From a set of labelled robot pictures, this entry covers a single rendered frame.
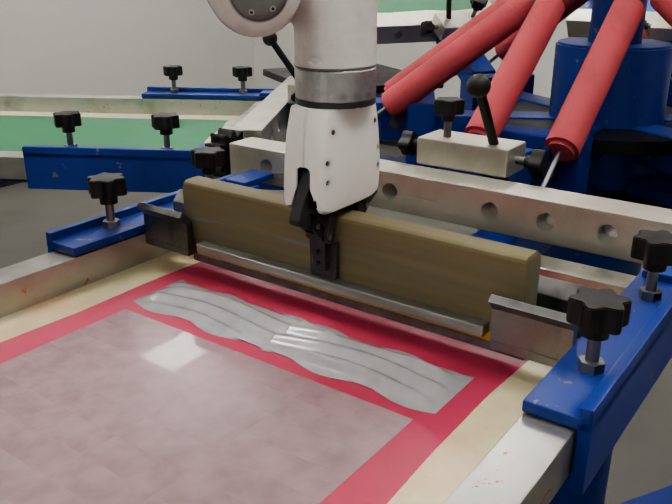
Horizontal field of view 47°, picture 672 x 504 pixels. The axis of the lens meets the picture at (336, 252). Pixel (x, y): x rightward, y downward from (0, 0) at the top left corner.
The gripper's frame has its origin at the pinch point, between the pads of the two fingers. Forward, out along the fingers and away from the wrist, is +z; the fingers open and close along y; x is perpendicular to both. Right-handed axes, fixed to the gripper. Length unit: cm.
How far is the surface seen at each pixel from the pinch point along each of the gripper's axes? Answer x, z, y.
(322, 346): 4.8, 5.4, 8.7
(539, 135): 1.5, -3.3, -48.2
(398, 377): 13.0, 5.6, 8.9
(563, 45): -7, -13, -77
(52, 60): -380, 32, -228
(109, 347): -11.7, 6.0, 19.4
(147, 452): 3.5, 6.0, 28.1
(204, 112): -84, 5, -65
